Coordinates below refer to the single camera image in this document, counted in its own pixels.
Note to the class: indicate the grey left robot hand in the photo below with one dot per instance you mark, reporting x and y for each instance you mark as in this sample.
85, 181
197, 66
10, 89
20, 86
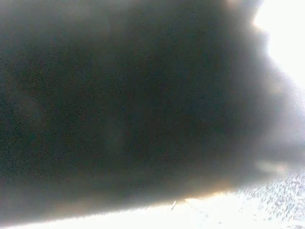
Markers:
119, 101

